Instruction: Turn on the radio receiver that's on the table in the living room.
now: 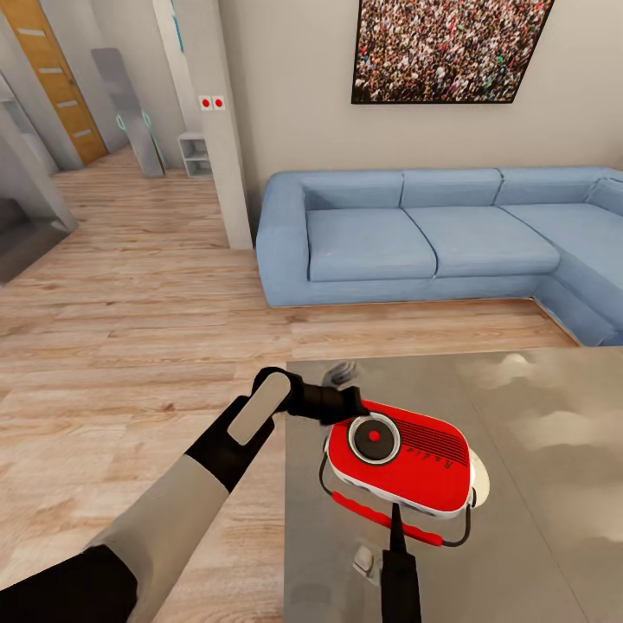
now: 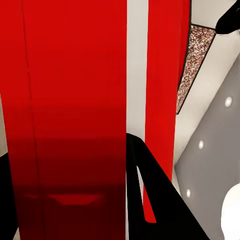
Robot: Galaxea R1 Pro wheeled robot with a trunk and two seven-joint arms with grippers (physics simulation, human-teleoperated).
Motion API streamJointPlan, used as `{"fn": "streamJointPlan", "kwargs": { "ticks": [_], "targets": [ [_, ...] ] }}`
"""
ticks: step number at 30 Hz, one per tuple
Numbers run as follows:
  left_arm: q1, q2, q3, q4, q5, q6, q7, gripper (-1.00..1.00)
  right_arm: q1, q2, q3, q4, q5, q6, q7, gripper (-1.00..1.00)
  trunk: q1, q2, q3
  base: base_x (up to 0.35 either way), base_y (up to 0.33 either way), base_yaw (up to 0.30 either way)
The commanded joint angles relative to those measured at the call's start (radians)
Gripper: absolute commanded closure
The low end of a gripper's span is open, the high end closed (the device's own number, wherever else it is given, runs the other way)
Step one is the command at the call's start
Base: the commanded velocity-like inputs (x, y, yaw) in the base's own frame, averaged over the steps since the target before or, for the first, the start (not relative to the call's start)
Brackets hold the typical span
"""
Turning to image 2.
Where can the radio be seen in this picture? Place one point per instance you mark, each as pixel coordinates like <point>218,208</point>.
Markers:
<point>75,77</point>

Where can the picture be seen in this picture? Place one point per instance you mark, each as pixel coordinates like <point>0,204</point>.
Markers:
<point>200,42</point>

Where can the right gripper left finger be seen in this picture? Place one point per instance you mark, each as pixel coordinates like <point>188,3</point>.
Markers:
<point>8,213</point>

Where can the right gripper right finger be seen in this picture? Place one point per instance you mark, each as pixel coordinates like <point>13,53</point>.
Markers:
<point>174,220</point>

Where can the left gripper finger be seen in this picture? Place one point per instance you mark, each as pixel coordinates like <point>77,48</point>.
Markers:
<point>230,28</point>
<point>229,17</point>

